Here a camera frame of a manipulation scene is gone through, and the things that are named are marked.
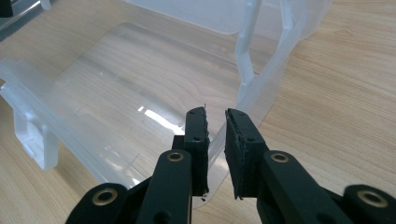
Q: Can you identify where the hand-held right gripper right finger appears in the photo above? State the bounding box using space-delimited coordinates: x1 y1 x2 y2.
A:
223 107 271 201

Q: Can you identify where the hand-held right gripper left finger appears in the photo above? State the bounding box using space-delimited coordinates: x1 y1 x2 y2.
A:
183 105 210 197

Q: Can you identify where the clear plastic storage box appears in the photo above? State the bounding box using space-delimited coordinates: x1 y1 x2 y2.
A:
0 0 334 210

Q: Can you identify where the aluminium floor rail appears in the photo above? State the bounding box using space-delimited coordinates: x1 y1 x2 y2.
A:
0 0 43 42

